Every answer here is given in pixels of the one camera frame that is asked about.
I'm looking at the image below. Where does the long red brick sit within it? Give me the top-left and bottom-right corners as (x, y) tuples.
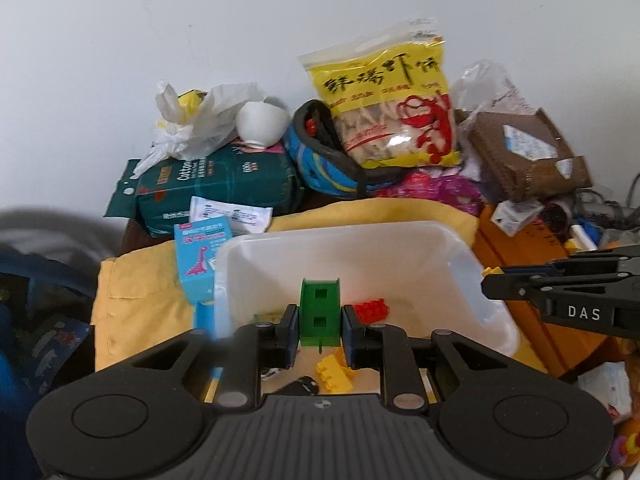
(352, 298), (390, 325)

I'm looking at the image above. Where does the yellow duplo brick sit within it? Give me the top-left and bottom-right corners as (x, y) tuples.
(316, 349), (356, 394)

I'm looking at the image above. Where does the black toy car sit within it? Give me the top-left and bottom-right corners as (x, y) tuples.
(278, 376), (320, 396)

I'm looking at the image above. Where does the green duplo brick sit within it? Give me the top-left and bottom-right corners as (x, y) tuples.
(299, 280), (342, 349)

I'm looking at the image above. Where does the orange box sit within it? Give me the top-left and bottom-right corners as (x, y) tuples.
(472, 206), (624, 377)

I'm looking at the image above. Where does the white tissue pack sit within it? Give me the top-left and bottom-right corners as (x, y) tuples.
(576, 361), (632, 424)

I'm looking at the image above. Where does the white plastic bin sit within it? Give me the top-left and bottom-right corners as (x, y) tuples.
(214, 220), (522, 396)

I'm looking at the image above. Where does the small white box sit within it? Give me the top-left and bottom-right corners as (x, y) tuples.
(490, 200), (544, 237)

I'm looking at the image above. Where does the light blue dinosaur box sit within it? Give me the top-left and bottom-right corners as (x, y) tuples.
(174, 217), (232, 304)

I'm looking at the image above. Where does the yellow cloth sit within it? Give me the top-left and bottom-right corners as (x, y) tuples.
(91, 198), (480, 370)

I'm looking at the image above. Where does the brown parcel bag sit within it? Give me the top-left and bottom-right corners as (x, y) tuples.
(469, 108), (591, 203)

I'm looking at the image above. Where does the pink shiny bag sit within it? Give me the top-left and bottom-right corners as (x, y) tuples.
(376, 168), (485, 217)

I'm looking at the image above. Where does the green tissue pack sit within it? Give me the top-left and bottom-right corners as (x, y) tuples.
(104, 143), (304, 237)

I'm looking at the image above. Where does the blue helmet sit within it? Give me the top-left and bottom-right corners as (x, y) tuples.
(283, 100), (407, 200)

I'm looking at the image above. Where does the white ball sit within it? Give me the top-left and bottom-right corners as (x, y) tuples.
(235, 102), (290, 148)

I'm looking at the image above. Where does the dark blue bag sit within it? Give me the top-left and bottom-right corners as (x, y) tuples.
(1, 248), (98, 479)

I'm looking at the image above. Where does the white plastic bag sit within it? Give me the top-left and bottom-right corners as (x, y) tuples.
(132, 81), (267, 179)

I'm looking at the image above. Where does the yellow shrimp cracker bag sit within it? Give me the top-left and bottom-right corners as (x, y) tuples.
(299, 18), (460, 169)

